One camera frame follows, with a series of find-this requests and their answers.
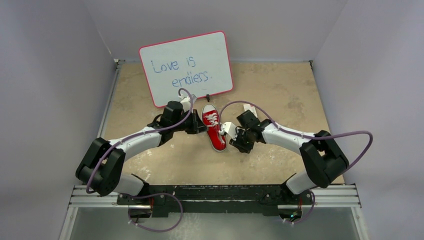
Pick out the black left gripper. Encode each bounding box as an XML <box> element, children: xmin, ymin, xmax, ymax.
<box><xmin>171</xmin><ymin>109</ymin><xmax>208</xmax><ymax>135</ymax></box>

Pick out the white shoelace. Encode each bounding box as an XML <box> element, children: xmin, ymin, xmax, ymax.
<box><xmin>204</xmin><ymin>112</ymin><xmax>228</xmax><ymax>147</ymax></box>

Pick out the red canvas sneaker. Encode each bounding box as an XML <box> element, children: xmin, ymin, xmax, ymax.
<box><xmin>201</xmin><ymin>103</ymin><xmax>228</xmax><ymax>153</ymax></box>

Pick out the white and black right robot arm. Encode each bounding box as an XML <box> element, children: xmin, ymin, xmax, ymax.
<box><xmin>219</xmin><ymin>110</ymin><xmax>349</xmax><ymax>204</ymax></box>

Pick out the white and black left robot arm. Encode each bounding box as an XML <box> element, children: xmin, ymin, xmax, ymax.
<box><xmin>75</xmin><ymin>101</ymin><xmax>208</xmax><ymax>205</ymax></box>

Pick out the small white cardboard box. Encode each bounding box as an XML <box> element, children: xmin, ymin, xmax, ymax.
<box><xmin>243</xmin><ymin>103</ymin><xmax>258</xmax><ymax>117</ymax></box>

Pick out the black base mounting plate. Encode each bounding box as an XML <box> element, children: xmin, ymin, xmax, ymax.
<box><xmin>117</xmin><ymin>183</ymin><xmax>314</xmax><ymax>221</ymax></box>

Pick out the pink framed whiteboard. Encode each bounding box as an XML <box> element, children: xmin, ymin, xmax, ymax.
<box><xmin>138</xmin><ymin>31</ymin><xmax>234</xmax><ymax>108</ymax></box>

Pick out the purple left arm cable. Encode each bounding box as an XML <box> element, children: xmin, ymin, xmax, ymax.
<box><xmin>85</xmin><ymin>88</ymin><xmax>195</xmax><ymax>194</ymax></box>

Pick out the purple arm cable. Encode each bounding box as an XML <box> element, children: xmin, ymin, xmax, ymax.
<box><xmin>219</xmin><ymin>100</ymin><xmax>374</xmax><ymax>176</ymax></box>
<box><xmin>85</xmin><ymin>88</ymin><xmax>195</xmax><ymax>194</ymax></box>

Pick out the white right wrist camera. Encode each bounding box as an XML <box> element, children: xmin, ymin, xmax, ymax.
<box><xmin>218</xmin><ymin>121</ymin><xmax>238</xmax><ymax>140</ymax></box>

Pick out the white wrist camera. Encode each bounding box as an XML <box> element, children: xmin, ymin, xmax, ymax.
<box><xmin>218</xmin><ymin>121</ymin><xmax>238</xmax><ymax>140</ymax></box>
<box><xmin>179</xmin><ymin>94</ymin><xmax>197</xmax><ymax>112</ymax></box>

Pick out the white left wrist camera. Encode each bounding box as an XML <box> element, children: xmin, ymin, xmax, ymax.
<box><xmin>179</xmin><ymin>94</ymin><xmax>197</xmax><ymax>112</ymax></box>

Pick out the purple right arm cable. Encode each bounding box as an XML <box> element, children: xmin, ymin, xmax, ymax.
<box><xmin>219</xmin><ymin>100</ymin><xmax>374</xmax><ymax>176</ymax></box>

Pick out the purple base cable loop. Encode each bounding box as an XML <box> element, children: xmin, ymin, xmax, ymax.
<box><xmin>127</xmin><ymin>193</ymin><xmax>185</xmax><ymax>234</ymax></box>

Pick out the aluminium frame rail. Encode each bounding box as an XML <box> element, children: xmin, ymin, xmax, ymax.
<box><xmin>68</xmin><ymin>185</ymin><xmax>362</xmax><ymax>208</ymax></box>

